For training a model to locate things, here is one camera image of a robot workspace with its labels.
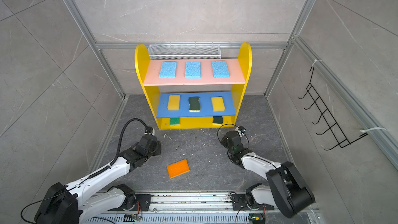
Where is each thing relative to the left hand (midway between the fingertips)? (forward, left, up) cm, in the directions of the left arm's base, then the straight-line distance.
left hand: (158, 140), depth 86 cm
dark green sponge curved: (+21, -21, +6) cm, 30 cm away
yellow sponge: (+22, -8, +7) cm, 24 cm away
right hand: (+4, -38, -3) cm, 39 cm away
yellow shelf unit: (+28, -21, +9) cm, 36 cm away
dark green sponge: (+17, -37, -6) cm, 41 cm away
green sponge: (+17, -7, -6) cm, 19 cm away
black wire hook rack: (-10, -81, +23) cm, 85 cm away
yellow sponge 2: (+19, -36, +8) cm, 41 cm away
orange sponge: (-14, -11, -7) cm, 19 cm away
